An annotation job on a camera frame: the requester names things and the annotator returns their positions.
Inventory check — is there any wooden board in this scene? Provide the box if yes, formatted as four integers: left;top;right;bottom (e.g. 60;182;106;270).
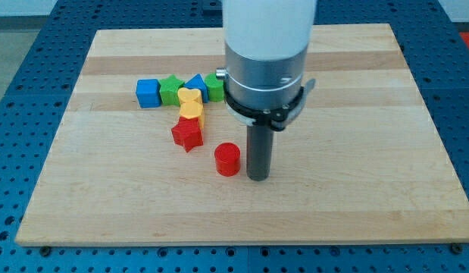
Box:
15;24;469;246

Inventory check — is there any green cylinder block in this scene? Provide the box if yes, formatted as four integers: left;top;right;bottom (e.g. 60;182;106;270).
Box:
205;73;224;102

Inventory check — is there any green star block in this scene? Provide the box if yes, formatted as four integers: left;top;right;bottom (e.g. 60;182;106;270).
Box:
159;74;184;106

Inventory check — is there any blue triangle block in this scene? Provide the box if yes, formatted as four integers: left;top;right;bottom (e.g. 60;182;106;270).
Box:
184;74;208;103

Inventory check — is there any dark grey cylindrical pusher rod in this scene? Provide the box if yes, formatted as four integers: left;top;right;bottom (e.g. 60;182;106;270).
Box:
246;126;274;181

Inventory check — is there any red cylinder block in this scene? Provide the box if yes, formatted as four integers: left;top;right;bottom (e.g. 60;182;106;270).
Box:
214;143;241;177

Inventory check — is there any blue cube block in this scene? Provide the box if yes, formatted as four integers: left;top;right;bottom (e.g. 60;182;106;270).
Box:
136;79;161;108

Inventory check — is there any yellow hexagon block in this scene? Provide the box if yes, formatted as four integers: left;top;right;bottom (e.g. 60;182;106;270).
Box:
179;101;205;129

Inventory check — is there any black clamp ring with lever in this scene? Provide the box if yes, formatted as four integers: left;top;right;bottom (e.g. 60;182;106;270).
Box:
223;78;317;133

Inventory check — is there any red star block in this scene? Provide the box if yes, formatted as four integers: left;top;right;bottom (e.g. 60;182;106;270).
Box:
171;117;204;152

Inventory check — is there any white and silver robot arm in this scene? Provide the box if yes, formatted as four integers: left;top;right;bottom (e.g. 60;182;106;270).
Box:
222;0;317;110

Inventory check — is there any yellow heart block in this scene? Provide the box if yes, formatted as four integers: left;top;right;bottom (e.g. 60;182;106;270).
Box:
177;87;203;105

